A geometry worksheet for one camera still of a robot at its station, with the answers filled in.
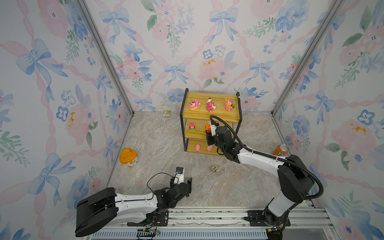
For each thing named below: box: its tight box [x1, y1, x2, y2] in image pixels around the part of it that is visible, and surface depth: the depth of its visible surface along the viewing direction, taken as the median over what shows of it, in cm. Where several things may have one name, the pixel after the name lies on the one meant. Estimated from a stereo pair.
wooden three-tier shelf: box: [179, 88, 243, 156], surface depth 76 cm
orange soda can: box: [272, 143, 289, 157], surface depth 90 cm
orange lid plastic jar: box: [119, 148, 138, 168], surface depth 87 cm
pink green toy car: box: [189, 122, 196, 133], surface depth 88 cm
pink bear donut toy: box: [188, 99, 201, 109], surface depth 75 cm
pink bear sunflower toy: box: [225, 97, 236, 111], surface depth 73 cm
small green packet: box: [163, 108, 171, 117], surface depth 119 cm
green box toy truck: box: [211, 164, 218, 173], surface depth 90 cm
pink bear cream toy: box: [206, 97, 217, 113], surface depth 73 cm
